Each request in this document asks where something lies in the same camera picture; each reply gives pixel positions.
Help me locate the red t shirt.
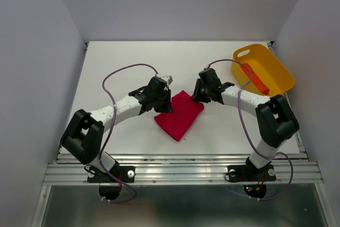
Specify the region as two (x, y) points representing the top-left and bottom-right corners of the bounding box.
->
(154, 90), (205, 142)

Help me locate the yellow plastic basket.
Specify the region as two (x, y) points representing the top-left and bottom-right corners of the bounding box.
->
(231, 44), (295, 97)

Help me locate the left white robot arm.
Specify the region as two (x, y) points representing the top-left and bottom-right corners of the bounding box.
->
(61, 75), (173, 183)

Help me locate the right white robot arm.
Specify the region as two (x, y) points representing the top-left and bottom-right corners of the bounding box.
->
(192, 68), (300, 182)

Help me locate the orange rolled t shirt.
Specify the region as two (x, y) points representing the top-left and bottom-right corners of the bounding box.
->
(240, 63), (270, 95)

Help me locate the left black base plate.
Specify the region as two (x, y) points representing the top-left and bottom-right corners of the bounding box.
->
(84, 165), (135, 183)

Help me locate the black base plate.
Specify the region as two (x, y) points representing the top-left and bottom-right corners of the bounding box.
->
(224, 164), (277, 183)
(84, 165), (135, 183)

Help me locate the aluminium rail frame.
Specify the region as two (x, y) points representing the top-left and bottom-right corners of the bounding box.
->
(32, 41), (337, 226)

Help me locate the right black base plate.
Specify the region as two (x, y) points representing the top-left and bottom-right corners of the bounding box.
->
(224, 164), (277, 183)

